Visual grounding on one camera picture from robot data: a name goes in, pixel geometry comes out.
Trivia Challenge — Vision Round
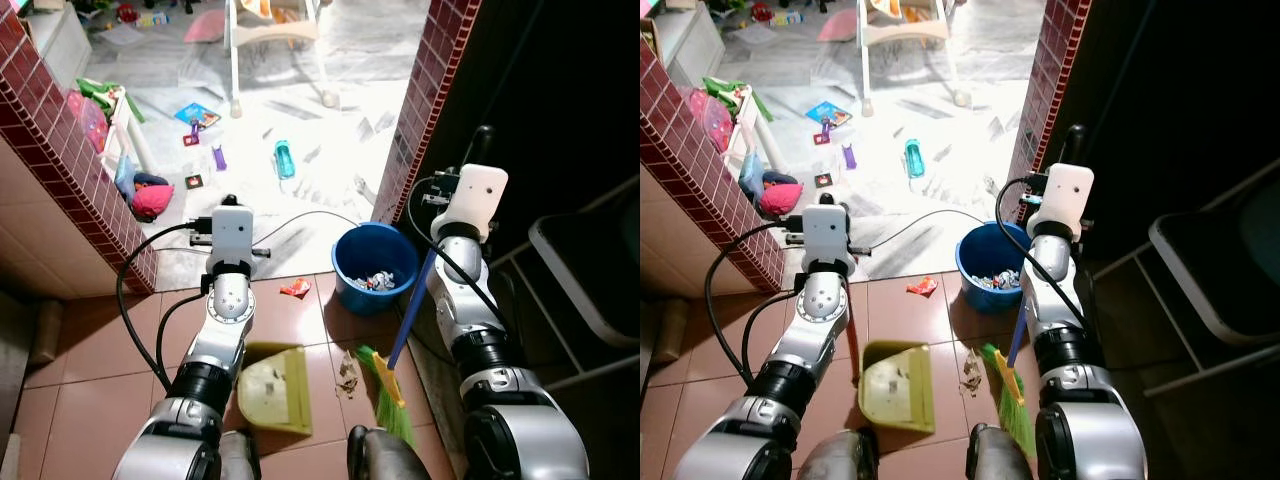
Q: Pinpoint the green broom with blue handle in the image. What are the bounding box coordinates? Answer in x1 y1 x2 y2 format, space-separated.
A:
355 125 497 453
978 125 1089 459

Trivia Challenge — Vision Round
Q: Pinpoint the red and blue soft toy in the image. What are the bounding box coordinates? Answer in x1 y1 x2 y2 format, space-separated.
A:
742 153 805 218
115 155 175 222

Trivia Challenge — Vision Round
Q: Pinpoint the blue plastic bucket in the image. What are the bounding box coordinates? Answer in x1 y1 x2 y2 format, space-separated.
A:
332 222 421 317
955 222 1033 315

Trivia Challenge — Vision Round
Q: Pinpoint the blue picture book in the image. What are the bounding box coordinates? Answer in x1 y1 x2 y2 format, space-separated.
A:
175 101 222 130
805 100 854 129

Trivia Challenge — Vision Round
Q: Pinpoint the white plastic rack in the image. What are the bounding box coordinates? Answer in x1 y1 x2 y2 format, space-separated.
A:
725 88 777 167
100 88 153 172

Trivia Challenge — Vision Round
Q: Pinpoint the pink transparent bag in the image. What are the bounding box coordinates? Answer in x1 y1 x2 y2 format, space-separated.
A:
690 88 735 152
66 90 110 154

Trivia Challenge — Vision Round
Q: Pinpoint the green plastic toy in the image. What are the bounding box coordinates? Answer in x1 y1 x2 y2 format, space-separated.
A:
703 77 774 122
78 78 147 124

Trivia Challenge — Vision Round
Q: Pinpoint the white plastic chair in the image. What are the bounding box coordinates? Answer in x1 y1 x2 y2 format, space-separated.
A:
855 0 972 117
225 0 342 120

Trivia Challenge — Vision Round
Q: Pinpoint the brown dry leaf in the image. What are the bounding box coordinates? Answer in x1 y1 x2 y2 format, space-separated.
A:
960 348 987 398
335 350 362 399

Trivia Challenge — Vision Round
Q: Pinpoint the brown cylinder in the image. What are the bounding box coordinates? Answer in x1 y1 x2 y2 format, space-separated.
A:
30 300 64 367
655 298 692 364

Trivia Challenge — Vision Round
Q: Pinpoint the white storage box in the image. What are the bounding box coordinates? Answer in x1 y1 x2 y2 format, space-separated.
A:
25 0 92 87
650 4 727 87

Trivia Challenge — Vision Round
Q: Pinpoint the robot left leg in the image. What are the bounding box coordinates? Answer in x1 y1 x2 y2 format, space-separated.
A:
215 430 263 480
795 430 879 480

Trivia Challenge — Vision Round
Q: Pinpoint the robot leg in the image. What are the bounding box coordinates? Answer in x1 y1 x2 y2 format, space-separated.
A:
965 423 1037 480
215 430 263 480
347 425 433 480
795 430 879 480

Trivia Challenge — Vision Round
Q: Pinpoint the robot right leg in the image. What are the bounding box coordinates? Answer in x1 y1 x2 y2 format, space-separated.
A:
347 425 433 480
965 423 1037 480

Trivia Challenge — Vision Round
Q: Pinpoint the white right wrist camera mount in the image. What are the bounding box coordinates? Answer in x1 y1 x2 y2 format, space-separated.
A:
442 163 510 242
1029 163 1094 240

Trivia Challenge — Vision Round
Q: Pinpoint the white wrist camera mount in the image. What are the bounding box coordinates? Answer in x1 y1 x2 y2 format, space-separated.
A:
442 163 510 242
803 205 852 277
1029 163 1094 240
207 205 255 277

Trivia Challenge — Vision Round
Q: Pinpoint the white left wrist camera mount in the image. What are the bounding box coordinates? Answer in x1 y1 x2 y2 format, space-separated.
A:
803 205 852 277
207 205 255 277

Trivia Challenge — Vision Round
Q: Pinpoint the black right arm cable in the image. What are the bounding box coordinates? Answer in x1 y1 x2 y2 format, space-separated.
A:
994 177 1089 326
405 175 506 331

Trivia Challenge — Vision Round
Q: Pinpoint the thin floor cable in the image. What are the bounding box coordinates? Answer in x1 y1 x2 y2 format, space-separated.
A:
254 209 359 250
870 209 986 251

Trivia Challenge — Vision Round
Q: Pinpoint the black folding chair white frame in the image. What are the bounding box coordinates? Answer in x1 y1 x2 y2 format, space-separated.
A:
1095 158 1280 399
490 172 641 393

